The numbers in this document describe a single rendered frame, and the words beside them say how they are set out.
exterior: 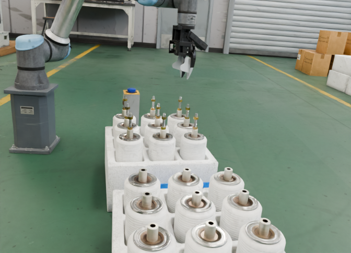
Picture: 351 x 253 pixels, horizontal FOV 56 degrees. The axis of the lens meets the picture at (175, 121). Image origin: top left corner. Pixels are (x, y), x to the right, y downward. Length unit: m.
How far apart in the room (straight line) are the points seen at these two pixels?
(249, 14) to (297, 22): 0.95
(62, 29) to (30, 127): 0.47
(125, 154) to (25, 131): 0.65
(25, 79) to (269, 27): 5.54
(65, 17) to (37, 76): 0.29
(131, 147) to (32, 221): 0.40
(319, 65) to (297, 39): 2.04
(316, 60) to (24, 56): 3.96
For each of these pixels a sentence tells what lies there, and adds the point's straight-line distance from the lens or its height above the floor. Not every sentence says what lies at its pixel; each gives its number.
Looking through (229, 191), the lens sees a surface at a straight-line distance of 0.90.
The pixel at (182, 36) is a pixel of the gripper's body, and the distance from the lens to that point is 1.32.
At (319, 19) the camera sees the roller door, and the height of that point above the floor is 0.75.
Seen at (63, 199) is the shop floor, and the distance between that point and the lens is 1.30.
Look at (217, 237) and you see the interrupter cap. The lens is 0.72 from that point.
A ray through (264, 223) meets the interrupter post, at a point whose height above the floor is 0.28.
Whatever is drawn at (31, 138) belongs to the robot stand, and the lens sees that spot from 1.67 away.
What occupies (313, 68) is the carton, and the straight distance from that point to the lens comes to 4.87.
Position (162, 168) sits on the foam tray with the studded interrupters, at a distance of 1.15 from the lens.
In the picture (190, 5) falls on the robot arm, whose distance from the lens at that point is 1.31.
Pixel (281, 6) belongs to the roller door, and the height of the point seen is 0.93.
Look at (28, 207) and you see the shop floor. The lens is 1.28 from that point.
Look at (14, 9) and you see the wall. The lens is 6.88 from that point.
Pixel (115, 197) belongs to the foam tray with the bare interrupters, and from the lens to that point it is 0.95.
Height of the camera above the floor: 0.68
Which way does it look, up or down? 18 degrees down
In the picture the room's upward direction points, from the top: 5 degrees clockwise
